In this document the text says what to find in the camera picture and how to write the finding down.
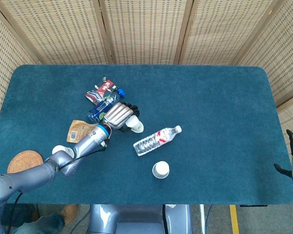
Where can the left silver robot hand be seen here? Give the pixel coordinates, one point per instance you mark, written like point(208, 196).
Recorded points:
point(117, 115)

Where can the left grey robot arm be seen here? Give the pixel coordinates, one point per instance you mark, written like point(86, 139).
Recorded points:
point(88, 143)

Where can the blue-label drink bottle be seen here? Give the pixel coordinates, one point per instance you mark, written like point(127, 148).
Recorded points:
point(101, 108)

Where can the red snack packet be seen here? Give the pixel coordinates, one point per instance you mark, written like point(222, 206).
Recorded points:
point(98, 91)

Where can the brown spout pouch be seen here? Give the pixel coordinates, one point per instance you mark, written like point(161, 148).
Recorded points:
point(78, 130)

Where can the clear red-label water bottle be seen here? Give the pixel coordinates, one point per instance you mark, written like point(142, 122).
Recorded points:
point(153, 142)

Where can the bamboo folding screen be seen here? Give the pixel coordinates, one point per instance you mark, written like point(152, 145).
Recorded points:
point(146, 29)

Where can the blue felt table cover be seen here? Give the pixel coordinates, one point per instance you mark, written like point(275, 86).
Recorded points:
point(210, 109)

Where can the round woven rattan coaster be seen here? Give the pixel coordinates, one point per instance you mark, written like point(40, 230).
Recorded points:
point(24, 162)

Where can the grey robot torso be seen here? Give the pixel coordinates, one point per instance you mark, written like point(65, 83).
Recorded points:
point(136, 219)

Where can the brown shoe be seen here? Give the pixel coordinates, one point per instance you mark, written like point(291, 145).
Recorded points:
point(69, 213)

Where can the white table leg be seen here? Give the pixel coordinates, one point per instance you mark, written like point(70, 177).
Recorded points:
point(202, 219)

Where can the blue jeans leg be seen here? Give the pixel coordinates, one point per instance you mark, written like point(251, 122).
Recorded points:
point(41, 225)

